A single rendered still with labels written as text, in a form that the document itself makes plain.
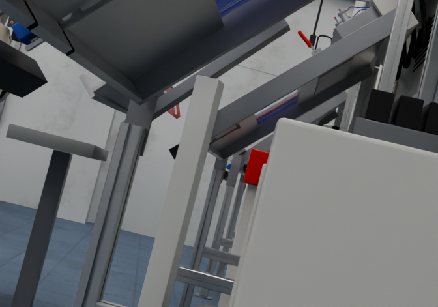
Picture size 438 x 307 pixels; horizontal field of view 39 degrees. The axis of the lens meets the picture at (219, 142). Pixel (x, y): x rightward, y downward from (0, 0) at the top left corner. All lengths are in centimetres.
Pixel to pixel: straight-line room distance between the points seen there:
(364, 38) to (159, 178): 389
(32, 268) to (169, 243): 67
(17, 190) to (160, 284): 423
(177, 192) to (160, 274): 20
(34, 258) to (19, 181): 364
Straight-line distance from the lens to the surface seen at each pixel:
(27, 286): 209
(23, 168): 568
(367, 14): 197
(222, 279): 181
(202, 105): 153
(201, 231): 256
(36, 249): 207
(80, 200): 538
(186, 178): 152
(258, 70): 574
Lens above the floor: 57
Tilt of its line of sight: 4 degrees up
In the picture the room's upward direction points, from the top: 14 degrees clockwise
